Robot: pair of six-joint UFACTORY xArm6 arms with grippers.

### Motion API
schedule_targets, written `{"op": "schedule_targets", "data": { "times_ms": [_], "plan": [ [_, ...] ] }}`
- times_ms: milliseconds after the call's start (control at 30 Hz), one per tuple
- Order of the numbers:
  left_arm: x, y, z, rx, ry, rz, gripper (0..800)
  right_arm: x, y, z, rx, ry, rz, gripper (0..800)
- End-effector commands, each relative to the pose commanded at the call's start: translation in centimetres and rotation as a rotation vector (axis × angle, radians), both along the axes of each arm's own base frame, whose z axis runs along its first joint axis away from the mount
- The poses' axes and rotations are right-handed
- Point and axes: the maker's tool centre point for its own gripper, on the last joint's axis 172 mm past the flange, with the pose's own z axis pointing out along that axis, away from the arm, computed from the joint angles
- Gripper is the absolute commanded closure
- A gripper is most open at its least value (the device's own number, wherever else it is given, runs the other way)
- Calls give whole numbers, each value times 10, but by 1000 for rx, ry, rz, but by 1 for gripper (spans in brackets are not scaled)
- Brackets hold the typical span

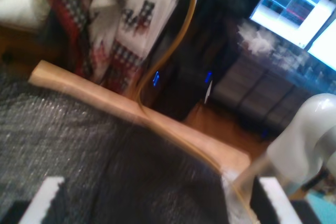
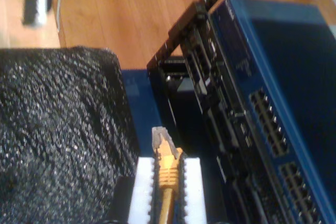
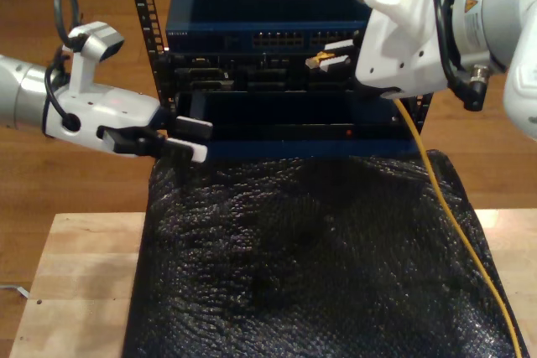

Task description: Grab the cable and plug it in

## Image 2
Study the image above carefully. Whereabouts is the black textured bubble mat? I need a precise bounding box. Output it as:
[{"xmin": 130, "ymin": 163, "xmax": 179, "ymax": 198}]
[{"xmin": 0, "ymin": 45, "xmax": 140, "ymax": 224}]

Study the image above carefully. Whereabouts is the black rack server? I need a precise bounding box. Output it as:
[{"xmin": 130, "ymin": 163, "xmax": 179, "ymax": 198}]
[{"xmin": 181, "ymin": 16, "xmax": 318, "ymax": 224}]

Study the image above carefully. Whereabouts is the black rack shelf tray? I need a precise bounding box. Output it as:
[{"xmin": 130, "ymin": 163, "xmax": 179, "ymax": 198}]
[{"xmin": 151, "ymin": 56, "xmax": 211, "ymax": 156}]

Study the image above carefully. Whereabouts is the white flat floor cable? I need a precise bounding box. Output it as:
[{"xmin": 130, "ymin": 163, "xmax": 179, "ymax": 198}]
[{"xmin": 55, "ymin": 0, "xmax": 73, "ymax": 34}]

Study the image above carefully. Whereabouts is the black perforated rack frame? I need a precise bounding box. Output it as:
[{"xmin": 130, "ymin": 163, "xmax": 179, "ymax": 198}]
[{"xmin": 145, "ymin": 0, "xmax": 247, "ymax": 83}]

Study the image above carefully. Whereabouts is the blue network switch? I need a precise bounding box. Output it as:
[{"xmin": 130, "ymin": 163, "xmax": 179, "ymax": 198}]
[{"xmin": 209, "ymin": 0, "xmax": 336, "ymax": 224}]

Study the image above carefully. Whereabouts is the yellow network cable clear plug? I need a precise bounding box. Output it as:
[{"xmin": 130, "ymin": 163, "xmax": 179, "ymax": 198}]
[{"xmin": 151, "ymin": 126, "xmax": 183, "ymax": 224}]

